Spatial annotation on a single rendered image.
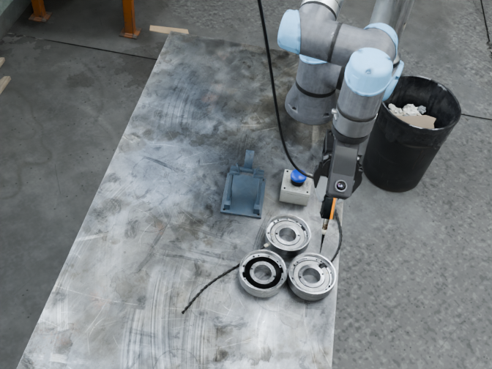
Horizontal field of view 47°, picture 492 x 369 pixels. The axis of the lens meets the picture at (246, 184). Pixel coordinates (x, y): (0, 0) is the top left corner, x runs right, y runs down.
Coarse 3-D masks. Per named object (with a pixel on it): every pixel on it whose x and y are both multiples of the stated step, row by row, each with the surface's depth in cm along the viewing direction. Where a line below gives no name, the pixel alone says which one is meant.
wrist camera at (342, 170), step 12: (336, 144) 105; (348, 144) 105; (336, 156) 105; (348, 156) 105; (336, 168) 104; (348, 168) 104; (336, 180) 104; (348, 180) 104; (336, 192) 103; (348, 192) 104
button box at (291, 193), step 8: (288, 176) 139; (288, 184) 137; (296, 184) 137; (304, 184) 138; (280, 192) 138; (288, 192) 136; (296, 192) 136; (304, 192) 136; (280, 200) 139; (288, 200) 139; (296, 200) 138; (304, 200) 138
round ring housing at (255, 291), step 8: (248, 256) 124; (256, 256) 125; (264, 256) 125; (272, 256) 125; (240, 264) 122; (256, 264) 124; (264, 264) 124; (280, 264) 124; (240, 272) 120; (272, 272) 123; (240, 280) 121; (256, 280) 121; (264, 280) 121; (280, 280) 121; (248, 288) 119; (256, 288) 118; (272, 288) 119; (280, 288) 121; (256, 296) 121; (264, 296) 120
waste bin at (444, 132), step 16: (400, 80) 239; (416, 80) 241; (432, 80) 239; (400, 96) 245; (416, 96) 246; (432, 96) 241; (448, 96) 236; (384, 112) 226; (432, 112) 245; (448, 112) 236; (384, 128) 230; (400, 128) 223; (416, 128) 219; (432, 128) 219; (448, 128) 220; (368, 144) 249; (384, 144) 235; (400, 144) 228; (416, 144) 226; (432, 144) 226; (368, 160) 251; (384, 160) 240; (400, 160) 235; (416, 160) 234; (432, 160) 243; (368, 176) 255; (384, 176) 247; (400, 176) 243; (416, 176) 245
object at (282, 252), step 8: (280, 216) 132; (288, 216) 132; (296, 216) 132; (272, 224) 131; (304, 224) 131; (280, 232) 131; (288, 232) 132; (296, 232) 130; (304, 232) 131; (280, 240) 128; (296, 240) 129; (304, 240) 131; (272, 248) 127; (280, 248) 125; (296, 248) 127; (304, 248) 127; (280, 256) 129; (288, 256) 127
